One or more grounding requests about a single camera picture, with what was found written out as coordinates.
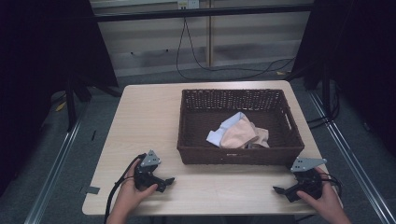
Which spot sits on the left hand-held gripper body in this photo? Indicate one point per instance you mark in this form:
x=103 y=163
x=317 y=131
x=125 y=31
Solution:
x=145 y=177

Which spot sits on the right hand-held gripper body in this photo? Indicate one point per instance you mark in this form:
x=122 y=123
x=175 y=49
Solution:
x=306 y=182

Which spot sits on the person's left hand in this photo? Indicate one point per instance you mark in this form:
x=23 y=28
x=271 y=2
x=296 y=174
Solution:
x=130 y=193

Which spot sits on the person's right hand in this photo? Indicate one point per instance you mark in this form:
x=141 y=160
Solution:
x=325 y=199

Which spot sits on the grey tape piece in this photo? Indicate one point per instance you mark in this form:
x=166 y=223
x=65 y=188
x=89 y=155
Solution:
x=92 y=190

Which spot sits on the brown wicker basket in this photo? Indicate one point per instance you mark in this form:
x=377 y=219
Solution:
x=199 y=124

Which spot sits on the light blue cloth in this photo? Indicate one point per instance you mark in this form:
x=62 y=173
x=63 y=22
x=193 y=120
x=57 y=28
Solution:
x=218 y=133

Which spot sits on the pink cloth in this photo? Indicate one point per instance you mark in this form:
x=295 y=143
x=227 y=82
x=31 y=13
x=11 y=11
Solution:
x=238 y=135

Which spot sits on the black metal stand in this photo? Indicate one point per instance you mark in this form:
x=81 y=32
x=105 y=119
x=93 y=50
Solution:
x=71 y=102
x=326 y=93

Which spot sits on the yellow tape piece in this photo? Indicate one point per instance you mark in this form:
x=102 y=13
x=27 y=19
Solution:
x=60 y=106

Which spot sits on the dark curtain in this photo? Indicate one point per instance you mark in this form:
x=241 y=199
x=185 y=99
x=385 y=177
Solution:
x=46 y=62
x=361 y=62

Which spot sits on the black horizontal bar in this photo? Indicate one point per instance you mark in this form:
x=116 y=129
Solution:
x=202 y=13

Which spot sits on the white power outlet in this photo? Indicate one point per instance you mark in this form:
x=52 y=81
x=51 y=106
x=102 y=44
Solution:
x=188 y=3

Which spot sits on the metal floor rail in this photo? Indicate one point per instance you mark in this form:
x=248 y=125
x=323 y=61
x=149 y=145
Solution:
x=51 y=180
x=358 y=174

